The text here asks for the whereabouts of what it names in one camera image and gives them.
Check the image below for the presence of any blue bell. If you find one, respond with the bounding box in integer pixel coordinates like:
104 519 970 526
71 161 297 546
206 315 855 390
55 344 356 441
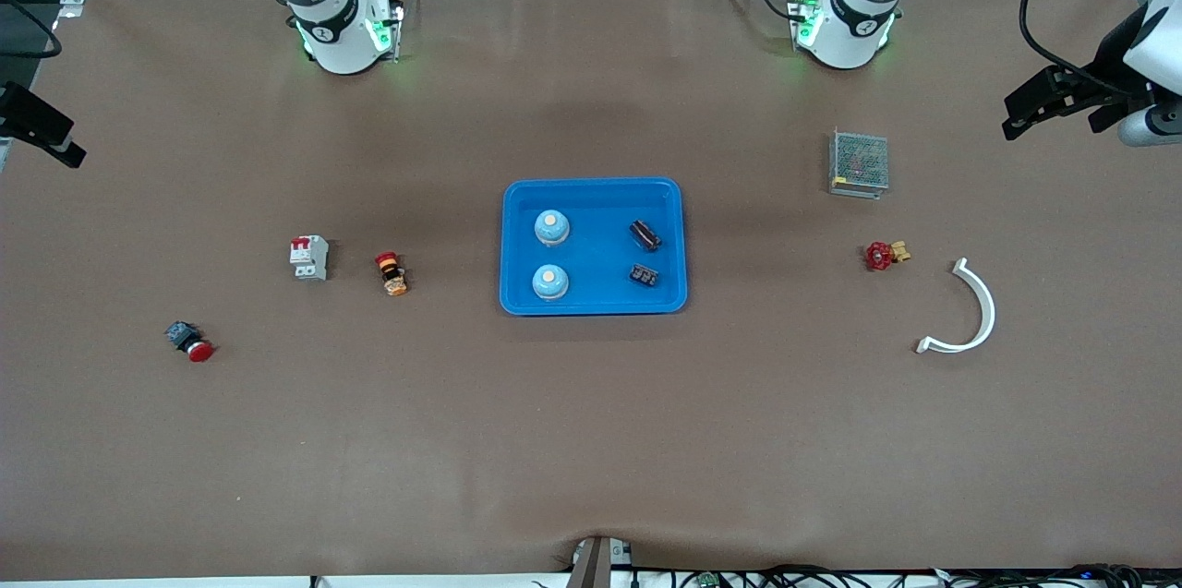
534 208 572 247
531 263 569 302

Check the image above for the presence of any blue plastic tray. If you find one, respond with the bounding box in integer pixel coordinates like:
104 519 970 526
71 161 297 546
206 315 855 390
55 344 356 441
500 177 689 317

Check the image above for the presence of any metal mesh power supply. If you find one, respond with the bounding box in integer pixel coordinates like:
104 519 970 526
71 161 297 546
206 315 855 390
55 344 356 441
828 129 890 199

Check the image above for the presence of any white curved plastic clamp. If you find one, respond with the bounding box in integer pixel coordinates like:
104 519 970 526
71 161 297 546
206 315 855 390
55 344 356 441
915 258 997 355

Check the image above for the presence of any brass valve red handwheel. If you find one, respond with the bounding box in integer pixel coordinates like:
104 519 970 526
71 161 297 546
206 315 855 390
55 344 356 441
864 240 912 272

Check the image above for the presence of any red mushroom push button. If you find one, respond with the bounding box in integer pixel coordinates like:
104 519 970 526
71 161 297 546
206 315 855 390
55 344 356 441
164 320 216 364

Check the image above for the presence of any red yellow push button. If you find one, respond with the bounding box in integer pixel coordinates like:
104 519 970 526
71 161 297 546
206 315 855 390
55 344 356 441
375 252 408 297

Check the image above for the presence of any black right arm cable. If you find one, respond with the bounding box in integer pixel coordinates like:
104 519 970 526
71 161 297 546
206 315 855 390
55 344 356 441
0 0 63 60

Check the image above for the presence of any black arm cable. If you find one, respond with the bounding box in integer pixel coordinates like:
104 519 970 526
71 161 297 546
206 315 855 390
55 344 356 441
0 0 63 60
1019 0 1146 95

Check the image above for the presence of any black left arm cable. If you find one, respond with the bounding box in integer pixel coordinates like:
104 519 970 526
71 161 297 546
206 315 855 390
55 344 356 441
1019 0 1146 95

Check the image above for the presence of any white circuit breaker red switch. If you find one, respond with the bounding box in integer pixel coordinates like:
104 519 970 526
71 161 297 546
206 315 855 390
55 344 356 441
290 235 330 282

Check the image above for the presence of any black cable bundle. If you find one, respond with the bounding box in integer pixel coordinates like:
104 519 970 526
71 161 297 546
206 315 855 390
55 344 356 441
637 564 1146 588

